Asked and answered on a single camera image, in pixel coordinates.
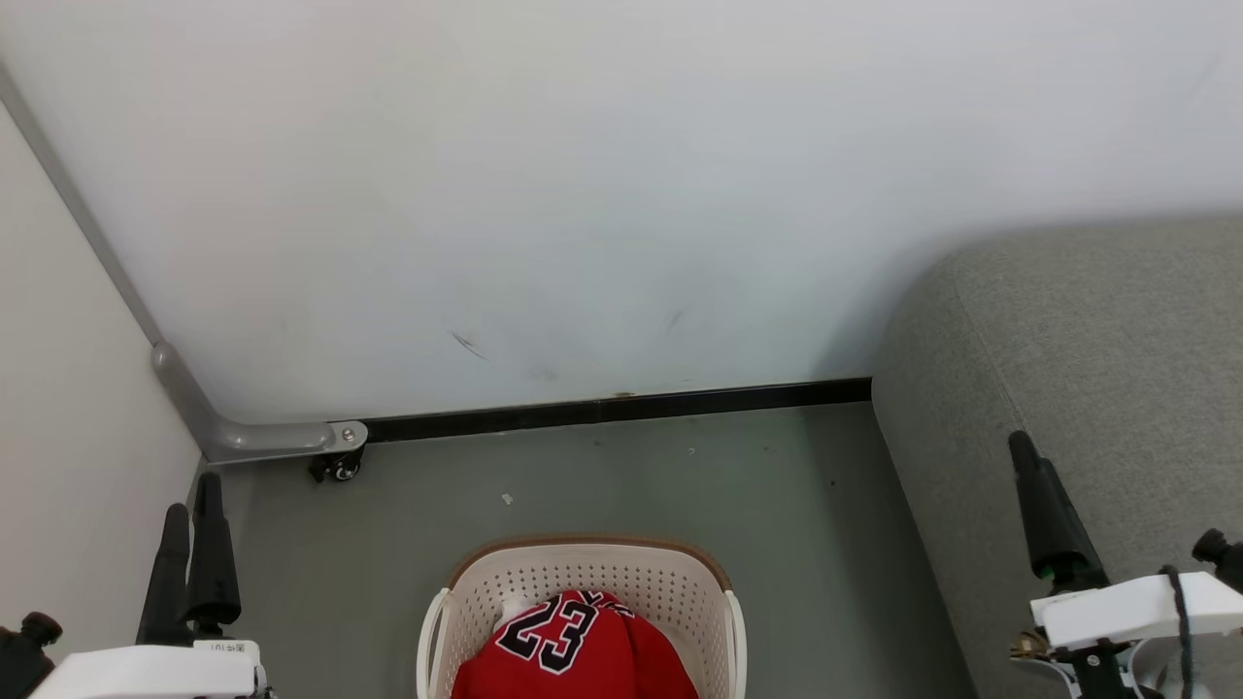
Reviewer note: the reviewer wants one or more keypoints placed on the red jersey number 23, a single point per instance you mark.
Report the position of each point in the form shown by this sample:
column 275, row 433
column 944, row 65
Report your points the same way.
column 592, row 660

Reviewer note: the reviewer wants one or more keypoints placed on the black baseboard strip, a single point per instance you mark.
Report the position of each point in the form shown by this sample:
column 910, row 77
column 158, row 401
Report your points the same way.
column 621, row 409

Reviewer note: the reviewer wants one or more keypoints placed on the black caster wheel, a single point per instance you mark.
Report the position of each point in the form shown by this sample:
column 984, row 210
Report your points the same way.
column 340, row 468

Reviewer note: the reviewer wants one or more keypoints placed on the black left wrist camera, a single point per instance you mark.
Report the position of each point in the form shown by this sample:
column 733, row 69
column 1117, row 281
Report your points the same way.
column 24, row 655

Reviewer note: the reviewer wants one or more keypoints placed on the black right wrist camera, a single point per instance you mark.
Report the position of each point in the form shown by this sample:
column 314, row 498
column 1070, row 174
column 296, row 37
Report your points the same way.
column 1222, row 558

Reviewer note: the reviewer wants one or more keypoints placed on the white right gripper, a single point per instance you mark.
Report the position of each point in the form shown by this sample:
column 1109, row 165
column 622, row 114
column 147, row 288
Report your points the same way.
column 1126, row 607

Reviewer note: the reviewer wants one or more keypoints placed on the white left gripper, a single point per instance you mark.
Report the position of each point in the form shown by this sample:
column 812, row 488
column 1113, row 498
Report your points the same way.
column 146, row 675

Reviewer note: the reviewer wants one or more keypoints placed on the cream plastic laundry basket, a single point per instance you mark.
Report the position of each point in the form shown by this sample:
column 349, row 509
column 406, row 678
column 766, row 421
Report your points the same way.
column 583, row 568

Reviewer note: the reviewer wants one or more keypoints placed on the grey fabric sofa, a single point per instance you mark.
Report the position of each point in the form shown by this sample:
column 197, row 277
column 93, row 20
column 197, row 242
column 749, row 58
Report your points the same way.
column 1097, row 340

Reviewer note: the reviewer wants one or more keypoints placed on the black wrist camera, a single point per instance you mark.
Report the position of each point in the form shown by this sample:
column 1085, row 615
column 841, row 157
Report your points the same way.
column 1222, row 558
column 24, row 655

